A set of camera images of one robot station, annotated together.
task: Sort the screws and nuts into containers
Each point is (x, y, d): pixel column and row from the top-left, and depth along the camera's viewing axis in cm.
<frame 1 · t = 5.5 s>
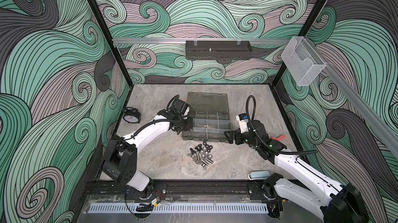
left hand: (192, 126, 85), fingers closed
right hand: (232, 131, 81), fingers open
smoky clear compartment organizer box: (211, 117, 101), point 2 cm above the table
black alarm clock: (131, 115, 95), point 8 cm above the table
pale blue rectangular case: (258, 175, 76), point 4 cm above the table
pile of screws and nuts: (201, 155, 86), on the table

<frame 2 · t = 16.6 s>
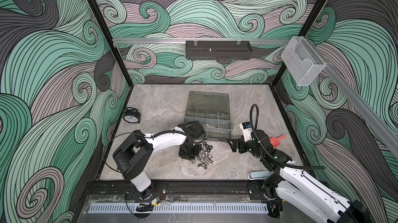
left hand: (195, 159, 82), fingers closed
right hand: (234, 138, 81), fingers open
the named things where they were.

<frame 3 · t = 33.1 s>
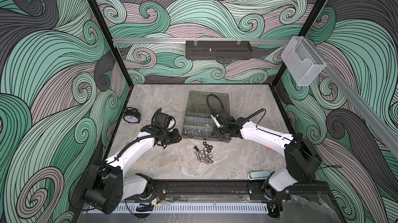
left hand: (180, 137, 84), fingers open
right hand: (217, 130, 88), fingers open
pile of screws and nuts: (204, 155, 85), point 2 cm above the table
the other named things where they were.

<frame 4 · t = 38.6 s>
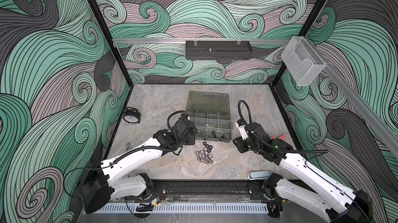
left hand: (194, 134, 79), fingers open
right hand: (236, 140, 78), fingers open
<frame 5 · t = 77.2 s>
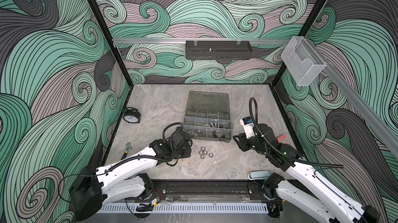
left hand: (190, 150, 79), fingers open
right hand: (237, 136, 76), fingers open
pile of screws and nuts: (202, 152, 87), on the table
the other named things where they were.

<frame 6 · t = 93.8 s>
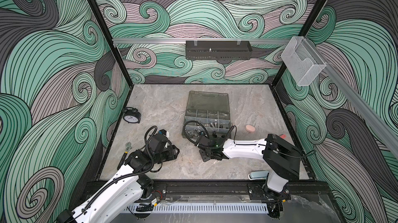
left hand: (177, 150, 77), fingers open
right hand: (204, 153, 86), fingers open
